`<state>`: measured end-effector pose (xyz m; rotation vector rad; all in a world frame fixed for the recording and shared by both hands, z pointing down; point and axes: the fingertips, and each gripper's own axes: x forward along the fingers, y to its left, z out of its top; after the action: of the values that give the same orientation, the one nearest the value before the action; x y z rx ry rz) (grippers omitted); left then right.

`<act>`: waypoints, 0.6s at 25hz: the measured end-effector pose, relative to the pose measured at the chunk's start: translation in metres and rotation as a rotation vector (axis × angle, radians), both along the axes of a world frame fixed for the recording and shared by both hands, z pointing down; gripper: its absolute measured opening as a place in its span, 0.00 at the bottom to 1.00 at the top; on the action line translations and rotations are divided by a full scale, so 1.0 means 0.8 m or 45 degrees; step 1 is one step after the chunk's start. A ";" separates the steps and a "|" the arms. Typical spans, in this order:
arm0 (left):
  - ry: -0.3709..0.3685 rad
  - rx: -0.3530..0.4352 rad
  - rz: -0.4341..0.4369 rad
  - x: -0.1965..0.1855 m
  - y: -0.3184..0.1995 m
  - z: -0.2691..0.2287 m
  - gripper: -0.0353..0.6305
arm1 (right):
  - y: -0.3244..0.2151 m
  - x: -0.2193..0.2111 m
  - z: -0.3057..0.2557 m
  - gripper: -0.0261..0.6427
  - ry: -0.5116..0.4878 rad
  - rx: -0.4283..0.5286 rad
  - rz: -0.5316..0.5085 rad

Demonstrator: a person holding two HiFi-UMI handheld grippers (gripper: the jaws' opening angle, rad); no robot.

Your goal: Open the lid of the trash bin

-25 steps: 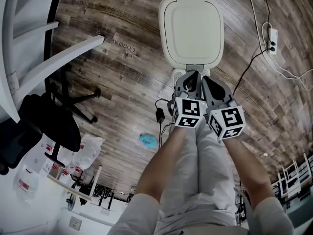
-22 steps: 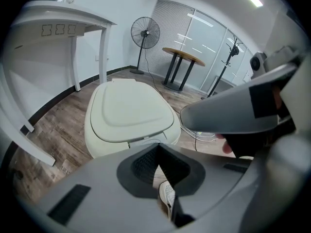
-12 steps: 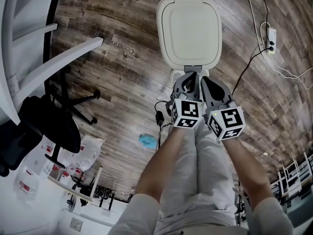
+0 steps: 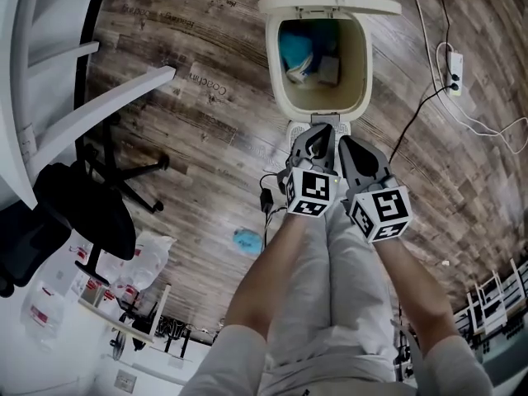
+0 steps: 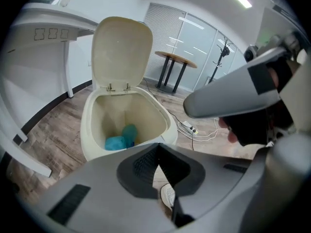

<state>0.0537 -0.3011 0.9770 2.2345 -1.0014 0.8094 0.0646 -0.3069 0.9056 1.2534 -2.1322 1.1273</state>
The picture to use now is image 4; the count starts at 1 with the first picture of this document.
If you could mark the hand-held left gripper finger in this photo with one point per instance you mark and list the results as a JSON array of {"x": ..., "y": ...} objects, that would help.
[
  {"x": 303, "y": 143},
  {"x": 328, "y": 149}
]

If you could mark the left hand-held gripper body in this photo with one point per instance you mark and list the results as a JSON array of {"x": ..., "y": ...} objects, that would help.
[{"x": 311, "y": 192}]

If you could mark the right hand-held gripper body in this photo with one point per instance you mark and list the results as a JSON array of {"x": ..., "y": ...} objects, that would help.
[{"x": 381, "y": 213}]

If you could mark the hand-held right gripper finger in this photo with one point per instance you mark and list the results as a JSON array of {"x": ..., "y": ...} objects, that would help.
[
  {"x": 345, "y": 163},
  {"x": 381, "y": 159}
]

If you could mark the cream trash bin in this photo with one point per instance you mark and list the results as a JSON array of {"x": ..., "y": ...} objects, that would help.
[{"x": 276, "y": 81}]

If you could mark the person's right forearm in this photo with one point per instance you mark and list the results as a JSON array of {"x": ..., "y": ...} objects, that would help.
[{"x": 412, "y": 295}]

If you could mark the person's left forearm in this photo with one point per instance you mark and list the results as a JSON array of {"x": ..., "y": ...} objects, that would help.
[{"x": 264, "y": 279}]

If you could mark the black power adapter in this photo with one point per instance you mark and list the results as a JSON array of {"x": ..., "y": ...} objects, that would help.
[{"x": 266, "y": 199}]

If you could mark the white and blue packet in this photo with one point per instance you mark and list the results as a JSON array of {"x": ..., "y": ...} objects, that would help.
[{"x": 301, "y": 72}]

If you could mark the grey cardboard box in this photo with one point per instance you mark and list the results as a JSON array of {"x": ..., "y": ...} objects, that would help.
[{"x": 329, "y": 70}]

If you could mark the blue crumpled cloth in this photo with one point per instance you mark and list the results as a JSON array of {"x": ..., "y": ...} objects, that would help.
[{"x": 247, "y": 241}]

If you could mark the person's light grey trousers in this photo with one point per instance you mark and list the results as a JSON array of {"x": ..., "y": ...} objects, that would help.
[{"x": 330, "y": 295}]

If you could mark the blue plastic bag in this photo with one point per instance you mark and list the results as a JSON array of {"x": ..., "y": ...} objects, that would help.
[{"x": 295, "y": 45}]

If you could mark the white power strip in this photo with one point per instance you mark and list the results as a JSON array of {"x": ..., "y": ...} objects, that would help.
[{"x": 455, "y": 70}]

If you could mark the white chair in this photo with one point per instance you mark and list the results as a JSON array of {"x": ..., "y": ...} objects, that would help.
[{"x": 491, "y": 299}]

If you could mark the clear plastic bag red print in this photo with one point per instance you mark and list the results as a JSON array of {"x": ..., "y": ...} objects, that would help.
[
  {"x": 140, "y": 266},
  {"x": 41, "y": 307}
]

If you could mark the person's grey shirt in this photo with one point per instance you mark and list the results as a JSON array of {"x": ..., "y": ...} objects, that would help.
[{"x": 231, "y": 365}]

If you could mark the black office chair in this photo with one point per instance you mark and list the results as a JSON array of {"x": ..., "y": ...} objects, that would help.
[{"x": 82, "y": 217}]

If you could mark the white wall outlet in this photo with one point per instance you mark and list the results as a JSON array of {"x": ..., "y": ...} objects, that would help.
[{"x": 125, "y": 380}]

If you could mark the white desk frame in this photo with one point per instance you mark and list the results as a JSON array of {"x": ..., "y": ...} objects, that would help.
[{"x": 24, "y": 56}]

